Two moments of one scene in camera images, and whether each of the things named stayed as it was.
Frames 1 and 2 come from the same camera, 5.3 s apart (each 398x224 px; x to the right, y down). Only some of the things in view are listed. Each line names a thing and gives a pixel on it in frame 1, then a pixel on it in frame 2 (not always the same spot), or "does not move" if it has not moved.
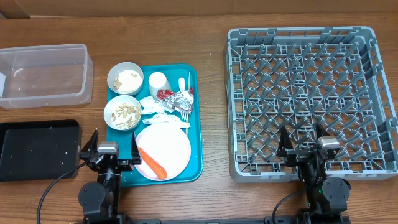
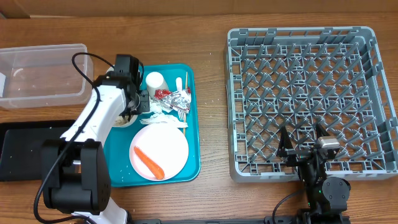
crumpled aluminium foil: (181, 101) does not move
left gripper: (126, 164) to (143, 101)
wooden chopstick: (188, 89) to (185, 111)
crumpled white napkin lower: (159, 118) does not move
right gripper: (296, 155) does not move
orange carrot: (159, 171) does not move
